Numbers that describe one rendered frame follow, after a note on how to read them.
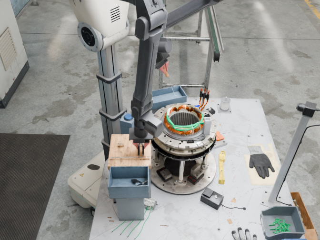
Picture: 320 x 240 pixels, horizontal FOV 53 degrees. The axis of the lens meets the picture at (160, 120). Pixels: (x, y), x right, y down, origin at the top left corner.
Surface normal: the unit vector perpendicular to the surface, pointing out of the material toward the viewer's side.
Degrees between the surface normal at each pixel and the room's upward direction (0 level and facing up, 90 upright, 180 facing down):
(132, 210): 90
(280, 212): 88
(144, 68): 90
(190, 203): 0
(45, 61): 0
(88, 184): 0
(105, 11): 90
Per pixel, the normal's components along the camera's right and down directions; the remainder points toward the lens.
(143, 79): -0.58, 0.54
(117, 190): 0.03, 0.67
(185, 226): 0.01, -0.74
